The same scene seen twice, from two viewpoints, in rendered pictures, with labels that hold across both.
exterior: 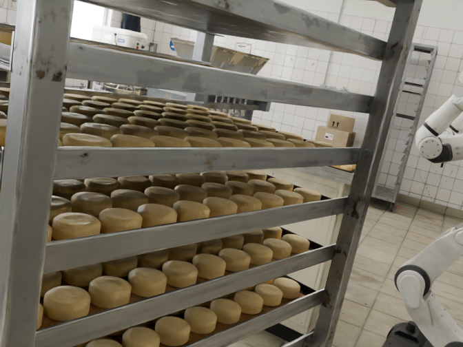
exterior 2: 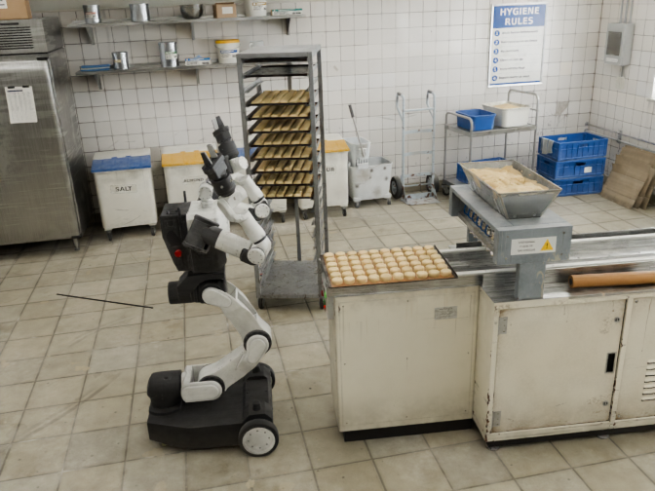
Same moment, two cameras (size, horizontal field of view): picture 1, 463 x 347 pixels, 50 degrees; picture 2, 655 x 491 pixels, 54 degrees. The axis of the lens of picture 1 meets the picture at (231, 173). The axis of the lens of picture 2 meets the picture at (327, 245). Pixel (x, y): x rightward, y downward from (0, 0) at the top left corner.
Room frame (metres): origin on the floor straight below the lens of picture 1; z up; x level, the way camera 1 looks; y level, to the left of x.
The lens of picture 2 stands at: (4.58, -2.18, 2.13)
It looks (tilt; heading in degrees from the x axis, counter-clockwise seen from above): 21 degrees down; 145
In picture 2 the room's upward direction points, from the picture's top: 2 degrees counter-clockwise
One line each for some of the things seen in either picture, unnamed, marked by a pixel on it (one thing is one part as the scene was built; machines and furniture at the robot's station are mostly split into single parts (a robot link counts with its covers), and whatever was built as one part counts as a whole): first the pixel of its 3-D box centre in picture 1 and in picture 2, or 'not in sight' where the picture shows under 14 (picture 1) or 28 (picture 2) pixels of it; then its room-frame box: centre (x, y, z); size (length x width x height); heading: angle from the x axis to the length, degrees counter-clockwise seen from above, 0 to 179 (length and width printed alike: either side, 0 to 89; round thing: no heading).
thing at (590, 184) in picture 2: not in sight; (568, 181); (0.46, 3.97, 0.10); 0.60 x 0.40 x 0.20; 64
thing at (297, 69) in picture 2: not in sight; (283, 70); (0.75, 0.14, 1.68); 0.60 x 0.40 x 0.02; 140
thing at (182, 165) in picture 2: not in sight; (193, 187); (-1.32, 0.27, 0.38); 0.64 x 0.54 x 0.77; 158
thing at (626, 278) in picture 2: not in sight; (613, 279); (3.13, 0.41, 0.87); 0.40 x 0.06 x 0.06; 57
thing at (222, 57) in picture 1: (220, 61); (506, 189); (2.68, 0.17, 1.25); 0.56 x 0.29 x 0.14; 151
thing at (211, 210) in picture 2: not in sight; (197, 234); (1.88, -1.07, 1.10); 0.34 x 0.30 x 0.36; 151
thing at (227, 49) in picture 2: not in sight; (228, 51); (-1.32, 0.79, 1.67); 0.25 x 0.24 x 0.21; 67
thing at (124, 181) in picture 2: not in sight; (127, 193); (-1.58, -0.33, 0.38); 0.64 x 0.54 x 0.77; 159
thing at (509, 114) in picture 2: not in sight; (505, 114); (0.07, 3.29, 0.90); 0.44 x 0.36 x 0.20; 165
